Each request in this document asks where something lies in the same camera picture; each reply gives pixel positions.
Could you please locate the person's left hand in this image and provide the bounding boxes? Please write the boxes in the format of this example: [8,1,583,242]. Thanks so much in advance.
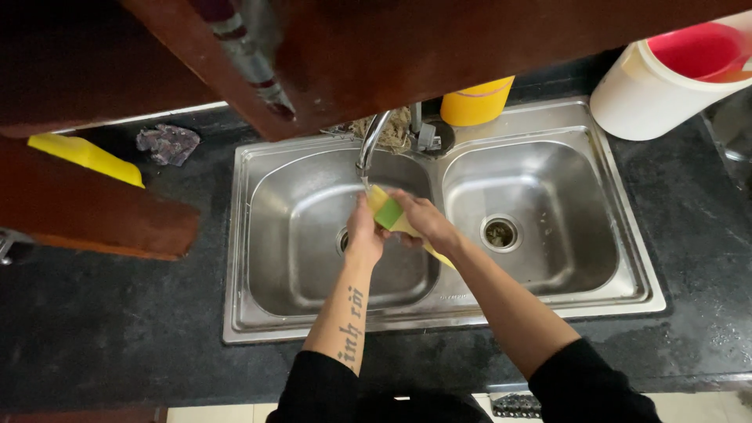
[344,192,386,266]

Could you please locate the person's right hand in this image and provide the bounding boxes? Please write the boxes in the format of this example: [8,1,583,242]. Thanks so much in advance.
[388,188,463,253]

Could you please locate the green yellow sponge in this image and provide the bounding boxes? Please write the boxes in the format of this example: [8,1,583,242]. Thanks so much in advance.
[374,199,405,231]

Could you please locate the yellow cloth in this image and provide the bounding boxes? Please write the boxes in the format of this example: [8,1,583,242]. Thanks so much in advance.
[365,184,458,271]

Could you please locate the stainless steel double sink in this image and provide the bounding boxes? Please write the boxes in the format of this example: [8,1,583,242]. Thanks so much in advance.
[222,96,668,345]

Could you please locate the chrome faucet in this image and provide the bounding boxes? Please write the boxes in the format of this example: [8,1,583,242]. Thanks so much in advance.
[355,109,396,179]

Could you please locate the grey sink stopper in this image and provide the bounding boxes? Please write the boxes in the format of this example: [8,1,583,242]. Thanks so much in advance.
[409,102,457,159]

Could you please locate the beige fibre scrubber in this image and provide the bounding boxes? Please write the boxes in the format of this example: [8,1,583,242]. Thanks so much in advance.
[350,106,413,156]

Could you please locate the yellow plastic container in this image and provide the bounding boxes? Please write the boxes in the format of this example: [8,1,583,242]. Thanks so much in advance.
[439,75,517,128]

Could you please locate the brown wooden cabinet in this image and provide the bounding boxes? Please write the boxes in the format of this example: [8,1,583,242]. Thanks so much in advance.
[0,0,752,262]

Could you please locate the black patterned floor mat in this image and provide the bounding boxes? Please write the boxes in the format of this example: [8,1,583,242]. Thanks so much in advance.
[490,392,542,420]

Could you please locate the white plastic bucket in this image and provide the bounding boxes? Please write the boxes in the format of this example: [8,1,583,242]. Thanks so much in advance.
[590,12,752,142]

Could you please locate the yellow plastic board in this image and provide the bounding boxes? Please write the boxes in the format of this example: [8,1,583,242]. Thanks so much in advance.
[27,133,146,190]

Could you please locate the red plastic basin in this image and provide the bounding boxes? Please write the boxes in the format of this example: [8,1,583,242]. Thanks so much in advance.
[646,22,752,83]

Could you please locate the metal cabinet handle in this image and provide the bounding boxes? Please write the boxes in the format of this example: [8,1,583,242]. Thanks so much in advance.
[200,0,297,123]

